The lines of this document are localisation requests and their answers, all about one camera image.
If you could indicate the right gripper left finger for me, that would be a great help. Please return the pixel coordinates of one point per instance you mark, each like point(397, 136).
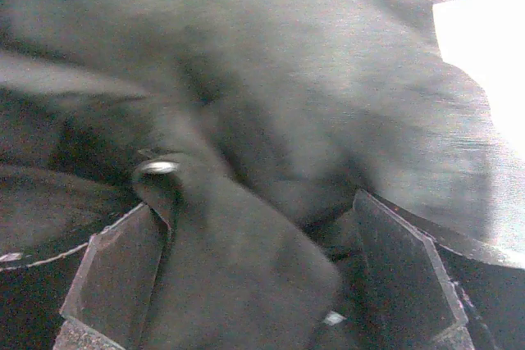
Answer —
point(110, 295)

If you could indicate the black shirt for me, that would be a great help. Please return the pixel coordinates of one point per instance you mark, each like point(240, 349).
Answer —
point(248, 127)

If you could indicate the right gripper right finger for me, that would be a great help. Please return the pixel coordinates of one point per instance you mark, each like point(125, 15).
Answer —
point(416, 304)

